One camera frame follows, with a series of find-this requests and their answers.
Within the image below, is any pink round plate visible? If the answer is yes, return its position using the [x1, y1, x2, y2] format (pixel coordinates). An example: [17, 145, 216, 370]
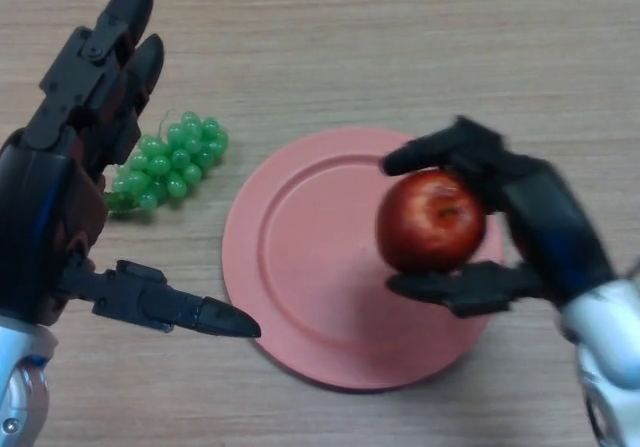
[222, 126, 505, 393]

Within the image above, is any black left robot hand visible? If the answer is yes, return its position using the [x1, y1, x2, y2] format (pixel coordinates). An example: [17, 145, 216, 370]
[0, 0, 262, 339]

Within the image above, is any green grape bunch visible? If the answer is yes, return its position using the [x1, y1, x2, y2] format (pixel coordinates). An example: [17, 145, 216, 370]
[102, 110, 230, 217]

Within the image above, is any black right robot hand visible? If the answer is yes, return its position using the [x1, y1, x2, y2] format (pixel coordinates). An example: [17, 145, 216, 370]
[380, 115, 617, 318]

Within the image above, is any red apple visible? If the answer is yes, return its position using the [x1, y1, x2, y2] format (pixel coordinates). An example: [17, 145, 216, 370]
[375, 167, 489, 276]

